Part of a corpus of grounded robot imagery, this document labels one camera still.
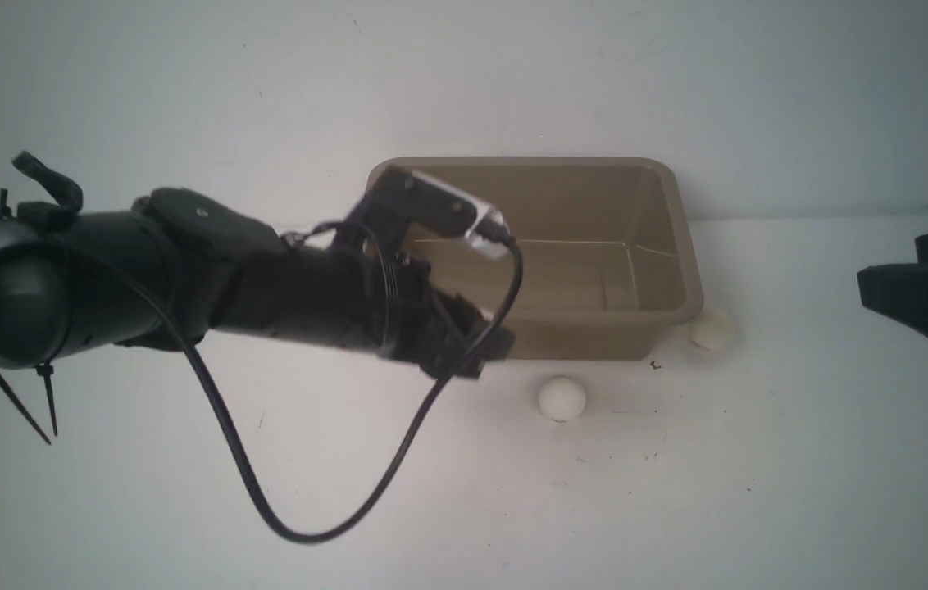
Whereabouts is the black left camera cable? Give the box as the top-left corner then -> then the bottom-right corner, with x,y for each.
17,220 -> 525,545

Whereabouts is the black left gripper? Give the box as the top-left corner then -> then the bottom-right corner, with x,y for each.
333,168 -> 516,379

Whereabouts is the beige plastic bin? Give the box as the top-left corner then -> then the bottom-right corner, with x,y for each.
366,157 -> 705,361

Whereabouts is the plain white front ball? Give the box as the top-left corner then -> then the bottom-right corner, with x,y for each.
538,374 -> 588,423

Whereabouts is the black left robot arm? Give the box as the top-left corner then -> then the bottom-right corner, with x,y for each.
0,151 -> 523,379

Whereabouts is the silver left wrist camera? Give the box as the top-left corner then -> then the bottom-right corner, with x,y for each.
411,171 -> 513,259

